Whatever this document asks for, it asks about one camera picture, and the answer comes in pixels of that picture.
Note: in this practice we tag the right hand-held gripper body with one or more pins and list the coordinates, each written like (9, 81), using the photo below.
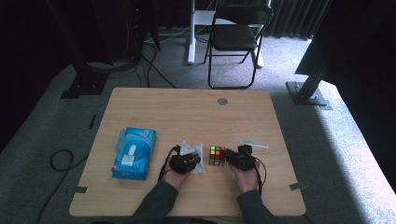
(244, 160)

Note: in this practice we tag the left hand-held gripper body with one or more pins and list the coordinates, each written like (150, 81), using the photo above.
(182, 165)

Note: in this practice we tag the white wet wipe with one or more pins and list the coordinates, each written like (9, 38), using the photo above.
(200, 149)

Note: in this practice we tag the colourful puzzle cube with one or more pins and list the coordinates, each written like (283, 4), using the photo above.
(217, 155)

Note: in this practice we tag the blue wet wipes pack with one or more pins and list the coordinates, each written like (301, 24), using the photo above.
(140, 146)

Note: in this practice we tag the person's left hand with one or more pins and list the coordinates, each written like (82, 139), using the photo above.
(174, 180)

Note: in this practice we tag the person's right hand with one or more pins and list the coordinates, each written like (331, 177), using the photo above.
(247, 182)

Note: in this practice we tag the grey round table grommet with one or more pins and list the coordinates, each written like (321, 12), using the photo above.
(222, 101)

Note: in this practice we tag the grey tape piece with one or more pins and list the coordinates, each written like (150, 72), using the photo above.
(81, 189)
(297, 186)

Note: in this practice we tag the black metal stand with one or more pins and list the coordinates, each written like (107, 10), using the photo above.
(306, 96)
(84, 84)

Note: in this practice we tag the black tape strip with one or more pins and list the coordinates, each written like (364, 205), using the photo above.
(92, 122)

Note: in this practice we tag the black folding chair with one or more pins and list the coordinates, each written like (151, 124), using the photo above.
(233, 37)

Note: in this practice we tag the dark equipment rack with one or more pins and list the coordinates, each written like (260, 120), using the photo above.
(137, 31)

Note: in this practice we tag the dark pleated curtain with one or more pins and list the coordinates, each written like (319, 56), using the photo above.
(292, 18)

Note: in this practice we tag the black cloth panel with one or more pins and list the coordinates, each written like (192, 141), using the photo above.
(358, 46)

